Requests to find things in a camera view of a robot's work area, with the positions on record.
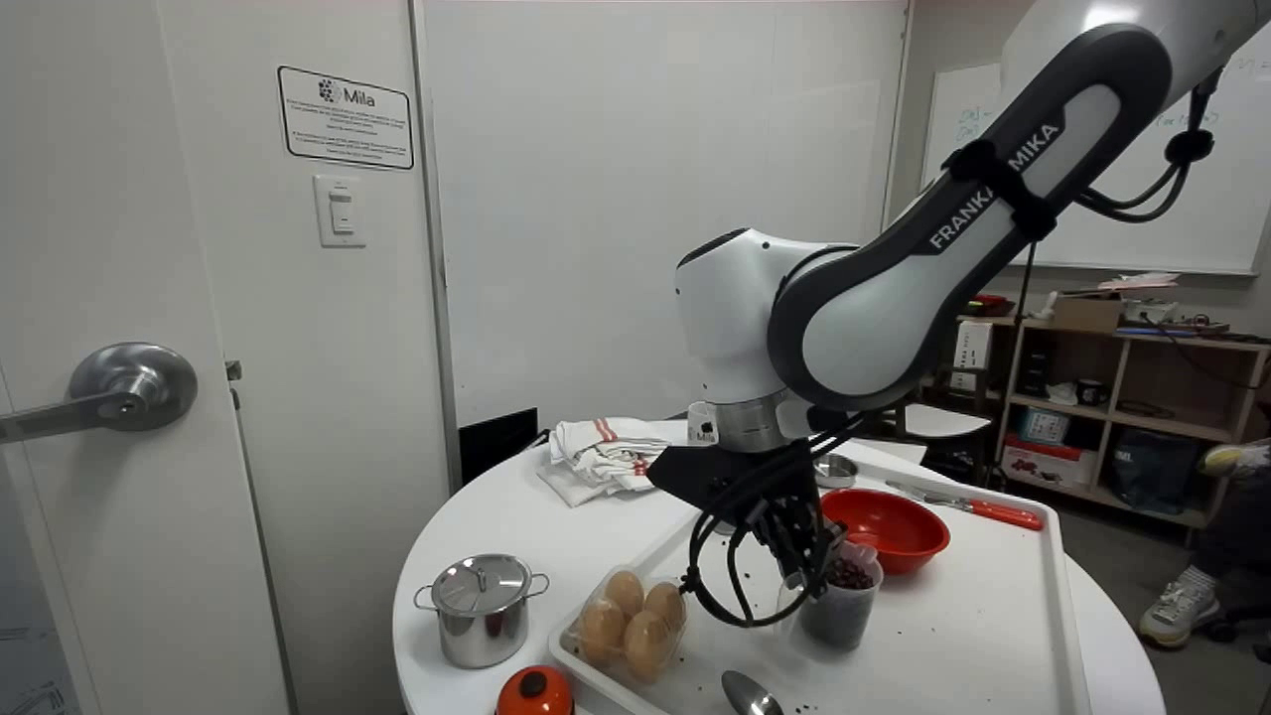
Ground silver door lever handle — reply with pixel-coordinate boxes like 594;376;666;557
0;338;203;448

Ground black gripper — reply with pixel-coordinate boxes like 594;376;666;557
645;440;841;587

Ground cardboard box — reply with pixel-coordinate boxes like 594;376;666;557
1044;290;1130;334

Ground whiteboard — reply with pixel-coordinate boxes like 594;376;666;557
918;0;1271;277

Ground steel pot with lid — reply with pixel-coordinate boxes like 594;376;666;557
409;554;552;672

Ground clear plastic jug dark contents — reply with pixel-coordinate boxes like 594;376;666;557
793;527;885;652

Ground bag of bread rolls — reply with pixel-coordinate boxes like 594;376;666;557
552;568;693;698

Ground red-handled knife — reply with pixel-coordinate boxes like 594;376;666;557
910;486;1054;537

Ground black storage bin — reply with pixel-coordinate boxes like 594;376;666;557
1107;433;1203;511

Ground white light switch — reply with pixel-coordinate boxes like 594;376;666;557
314;177;368;253

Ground red-handled fork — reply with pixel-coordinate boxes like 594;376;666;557
868;474;1009;522

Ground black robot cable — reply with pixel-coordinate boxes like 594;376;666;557
678;73;1222;631

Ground black box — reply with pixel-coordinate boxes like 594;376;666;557
453;404;543;489

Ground red white box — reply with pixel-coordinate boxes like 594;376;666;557
1003;439;1106;497

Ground wooden shelf unit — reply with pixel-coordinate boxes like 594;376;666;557
946;294;1271;533

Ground white shoe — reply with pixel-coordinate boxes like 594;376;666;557
1139;566;1226;652

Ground red-handled metal spoon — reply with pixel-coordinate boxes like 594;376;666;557
718;669;789;715

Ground small orange round object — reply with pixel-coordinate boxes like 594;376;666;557
494;660;582;715

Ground thin black pole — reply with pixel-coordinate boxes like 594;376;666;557
1009;240;1040;400

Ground white rectangular tray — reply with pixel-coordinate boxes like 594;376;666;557
547;453;1095;715

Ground white cloth with red stripes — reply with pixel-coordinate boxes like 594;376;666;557
535;414;682;511

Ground red bowl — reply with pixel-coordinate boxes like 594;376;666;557
817;486;956;580

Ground white wall sign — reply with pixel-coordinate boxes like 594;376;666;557
274;64;419;177

